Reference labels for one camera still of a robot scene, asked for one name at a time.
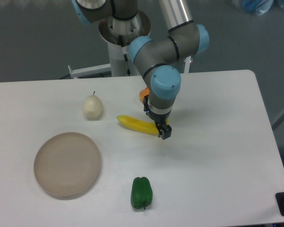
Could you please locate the white pear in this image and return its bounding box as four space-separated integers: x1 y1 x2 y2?
82 91 104 120

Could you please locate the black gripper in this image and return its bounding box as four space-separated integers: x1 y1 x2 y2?
142 95 172 140

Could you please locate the yellow banana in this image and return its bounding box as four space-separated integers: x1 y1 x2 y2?
116 115 159 136

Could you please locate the white metal bracket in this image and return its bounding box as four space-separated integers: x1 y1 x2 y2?
68 63 111 79
184 56 193 74

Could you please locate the black cable on pedestal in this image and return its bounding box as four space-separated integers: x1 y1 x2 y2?
118 35 131 76

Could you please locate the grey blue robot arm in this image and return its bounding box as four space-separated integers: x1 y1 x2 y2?
72 0 209 139

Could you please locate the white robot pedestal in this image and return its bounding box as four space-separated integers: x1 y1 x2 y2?
98 10 151 77

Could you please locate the white metal bracket right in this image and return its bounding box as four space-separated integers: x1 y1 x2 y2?
184 56 193 74

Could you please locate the grey table leg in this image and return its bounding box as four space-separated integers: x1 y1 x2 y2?
271 108 284 131

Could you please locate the blue plastic bag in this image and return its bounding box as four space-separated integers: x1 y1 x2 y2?
231 0 274 16

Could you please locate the orange bread roll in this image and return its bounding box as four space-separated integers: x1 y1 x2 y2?
139 87 150 102

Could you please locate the green bell pepper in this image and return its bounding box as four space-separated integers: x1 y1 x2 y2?
131 177 153 210

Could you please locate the white metal bracket left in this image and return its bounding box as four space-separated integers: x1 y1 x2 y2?
68 63 111 79

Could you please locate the beige round plate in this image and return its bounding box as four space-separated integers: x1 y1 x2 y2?
34 132 101 200

